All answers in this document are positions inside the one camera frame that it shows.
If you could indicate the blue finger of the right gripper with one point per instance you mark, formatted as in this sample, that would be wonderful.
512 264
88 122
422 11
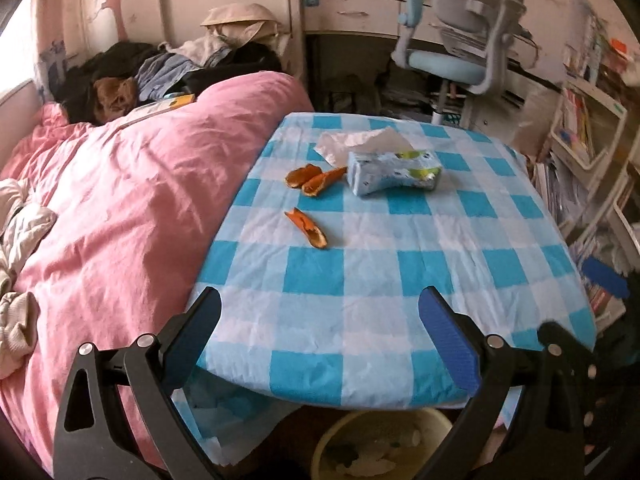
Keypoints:
606 277

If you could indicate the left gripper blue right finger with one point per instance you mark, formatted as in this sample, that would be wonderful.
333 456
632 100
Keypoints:
455 338

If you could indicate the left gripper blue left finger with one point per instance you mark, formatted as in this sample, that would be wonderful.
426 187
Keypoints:
184 337

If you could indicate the orange peel long piece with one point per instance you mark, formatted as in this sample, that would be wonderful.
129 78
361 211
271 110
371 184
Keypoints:
306 225

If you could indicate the blue tissue pack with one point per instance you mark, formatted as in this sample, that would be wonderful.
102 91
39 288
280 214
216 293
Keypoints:
375 172

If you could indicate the orange peel round piece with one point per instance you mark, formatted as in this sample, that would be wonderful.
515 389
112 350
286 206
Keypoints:
297 178

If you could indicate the orange peel curved piece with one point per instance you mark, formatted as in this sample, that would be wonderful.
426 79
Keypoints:
318 184

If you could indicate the white paper sheet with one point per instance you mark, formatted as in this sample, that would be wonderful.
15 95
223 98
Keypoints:
335 148

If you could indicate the yellow trash bin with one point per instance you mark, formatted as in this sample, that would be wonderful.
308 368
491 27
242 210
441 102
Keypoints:
379 444

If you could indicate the white book shelf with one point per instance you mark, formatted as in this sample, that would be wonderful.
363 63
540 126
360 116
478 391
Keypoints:
588 172

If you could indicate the pink duvet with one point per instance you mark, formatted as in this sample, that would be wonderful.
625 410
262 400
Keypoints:
137 206

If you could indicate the blue checkered tablecloth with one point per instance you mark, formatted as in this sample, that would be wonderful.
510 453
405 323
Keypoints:
340 326

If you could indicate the beige clothes on bed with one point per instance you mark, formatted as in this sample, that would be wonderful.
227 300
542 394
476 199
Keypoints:
24 224

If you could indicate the yellow book on bed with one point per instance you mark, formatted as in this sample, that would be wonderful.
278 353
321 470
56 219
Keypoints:
157 108

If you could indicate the pile of dark clothes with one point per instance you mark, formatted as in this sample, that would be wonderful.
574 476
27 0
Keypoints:
112 83

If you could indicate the grey blue office chair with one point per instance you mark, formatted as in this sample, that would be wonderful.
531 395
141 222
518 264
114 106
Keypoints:
477 36

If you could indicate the beige bag on bed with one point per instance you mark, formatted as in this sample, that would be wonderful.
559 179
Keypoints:
238 24

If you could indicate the white desk with drawers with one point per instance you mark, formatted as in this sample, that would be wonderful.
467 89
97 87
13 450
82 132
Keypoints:
379 18

